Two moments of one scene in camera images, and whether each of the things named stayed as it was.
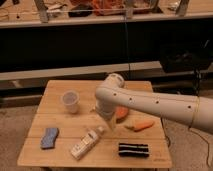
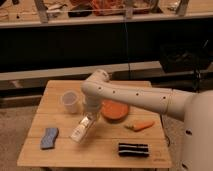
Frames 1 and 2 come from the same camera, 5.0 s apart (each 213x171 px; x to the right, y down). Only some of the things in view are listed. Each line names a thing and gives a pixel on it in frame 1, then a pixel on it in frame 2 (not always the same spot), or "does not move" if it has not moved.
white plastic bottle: (86, 143) → (80, 130)
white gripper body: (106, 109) → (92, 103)
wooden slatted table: (68, 130) does not move
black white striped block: (133, 150) does not move
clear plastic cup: (71, 99) does not move
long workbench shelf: (27, 13) does not move
